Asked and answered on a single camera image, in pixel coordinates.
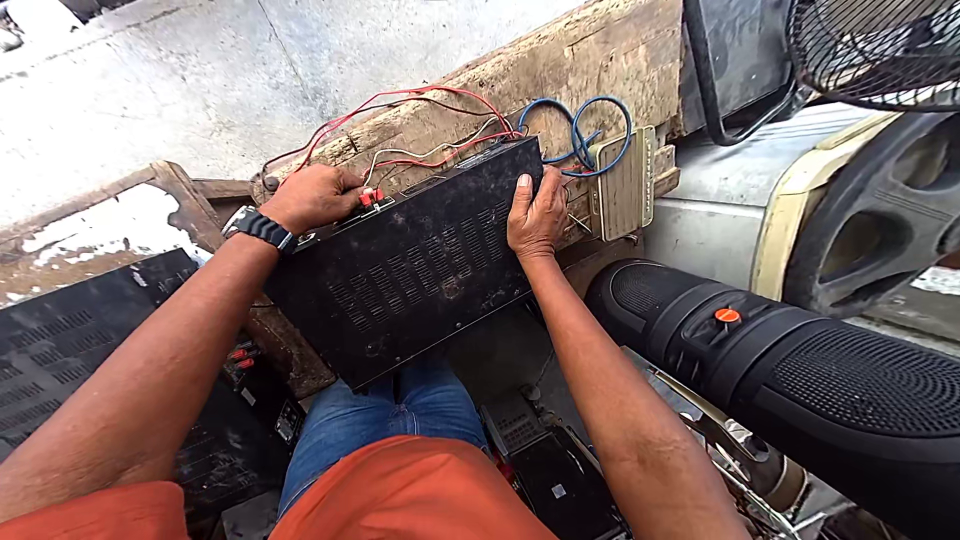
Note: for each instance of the person's right hand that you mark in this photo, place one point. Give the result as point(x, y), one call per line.
point(538, 221)

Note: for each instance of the person's right fingers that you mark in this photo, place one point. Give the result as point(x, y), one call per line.
point(553, 190)

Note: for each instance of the black vented amplifier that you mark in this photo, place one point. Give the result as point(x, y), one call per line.
point(420, 262)

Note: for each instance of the grey vented metal box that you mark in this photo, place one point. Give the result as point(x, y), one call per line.
point(517, 428)

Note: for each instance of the black box with white sticker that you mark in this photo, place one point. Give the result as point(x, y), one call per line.
point(551, 469)

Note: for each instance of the grey spoked wheel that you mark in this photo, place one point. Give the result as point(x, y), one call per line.
point(881, 202)

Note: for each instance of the person's right forearm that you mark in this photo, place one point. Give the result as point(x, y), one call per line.
point(622, 405)

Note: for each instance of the black device with red terminals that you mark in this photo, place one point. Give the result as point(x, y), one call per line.
point(259, 405)

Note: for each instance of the heap of metal scrap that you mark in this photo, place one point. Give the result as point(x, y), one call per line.
point(780, 480)

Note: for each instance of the person's left hand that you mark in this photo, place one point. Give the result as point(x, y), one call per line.
point(304, 196)

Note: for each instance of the white metal machine body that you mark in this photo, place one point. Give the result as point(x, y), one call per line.
point(705, 225)

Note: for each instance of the beige ribbed metal box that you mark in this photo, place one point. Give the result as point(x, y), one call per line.
point(627, 184)

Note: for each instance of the person's left fingers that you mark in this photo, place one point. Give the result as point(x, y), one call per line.
point(349, 178)

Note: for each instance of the black speaker with orange knob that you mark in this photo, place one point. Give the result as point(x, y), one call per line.
point(810, 375)

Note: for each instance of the weathered wooden frame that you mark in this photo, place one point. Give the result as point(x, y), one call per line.
point(184, 196)

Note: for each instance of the large dusty black vented case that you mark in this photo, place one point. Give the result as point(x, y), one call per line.
point(82, 330)

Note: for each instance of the black tubular metal stand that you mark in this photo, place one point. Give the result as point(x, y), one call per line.
point(706, 82)

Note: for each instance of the person's right thumb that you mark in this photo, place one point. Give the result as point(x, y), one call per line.
point(522, 196)

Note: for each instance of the person's body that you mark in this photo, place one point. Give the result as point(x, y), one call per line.
point(420, 495)

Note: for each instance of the rough wooden bench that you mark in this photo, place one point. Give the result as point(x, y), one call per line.
point(480, 82)

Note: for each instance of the dark grey panel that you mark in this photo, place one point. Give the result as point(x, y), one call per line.
point(750, 56)

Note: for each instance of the person's legs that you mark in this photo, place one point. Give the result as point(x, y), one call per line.
point(375, 412)

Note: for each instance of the person's left thumb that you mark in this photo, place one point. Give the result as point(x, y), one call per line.
point(346, 203)

